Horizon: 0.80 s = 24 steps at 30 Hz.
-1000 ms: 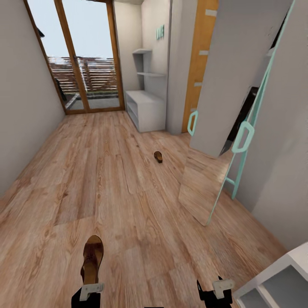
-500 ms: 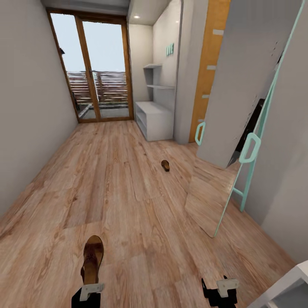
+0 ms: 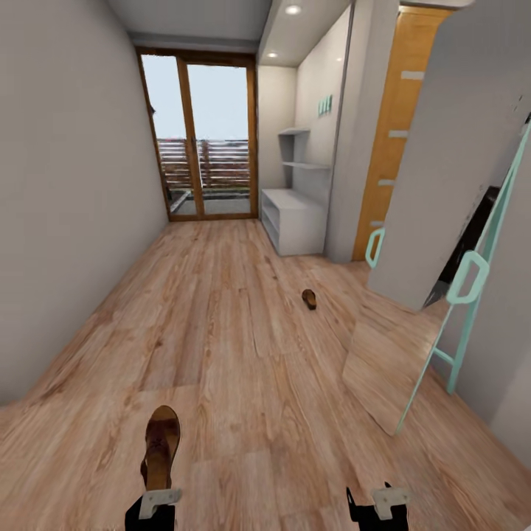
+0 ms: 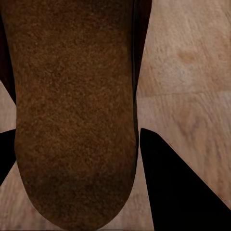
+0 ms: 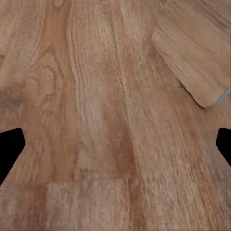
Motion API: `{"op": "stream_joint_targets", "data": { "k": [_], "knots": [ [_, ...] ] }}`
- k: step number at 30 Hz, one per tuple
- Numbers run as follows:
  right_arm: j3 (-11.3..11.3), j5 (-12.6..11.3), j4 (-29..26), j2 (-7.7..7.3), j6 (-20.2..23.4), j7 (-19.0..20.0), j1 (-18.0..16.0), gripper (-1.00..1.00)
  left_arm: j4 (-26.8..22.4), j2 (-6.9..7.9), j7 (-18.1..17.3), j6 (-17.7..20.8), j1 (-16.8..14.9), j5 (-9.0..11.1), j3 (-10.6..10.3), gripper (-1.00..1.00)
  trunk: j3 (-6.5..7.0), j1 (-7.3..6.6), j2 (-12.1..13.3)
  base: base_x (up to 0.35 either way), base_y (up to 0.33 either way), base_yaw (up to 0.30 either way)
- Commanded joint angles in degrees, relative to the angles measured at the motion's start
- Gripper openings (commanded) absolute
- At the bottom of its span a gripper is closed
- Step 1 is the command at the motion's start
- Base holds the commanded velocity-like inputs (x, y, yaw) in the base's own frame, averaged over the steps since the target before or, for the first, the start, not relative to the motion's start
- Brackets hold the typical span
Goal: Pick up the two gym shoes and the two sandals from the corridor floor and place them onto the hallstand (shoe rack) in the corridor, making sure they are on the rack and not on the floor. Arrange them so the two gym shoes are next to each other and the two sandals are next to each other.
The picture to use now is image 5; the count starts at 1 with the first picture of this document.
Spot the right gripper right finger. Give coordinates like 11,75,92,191
216,128,231,166

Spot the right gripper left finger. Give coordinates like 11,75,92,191
0,128,25,186

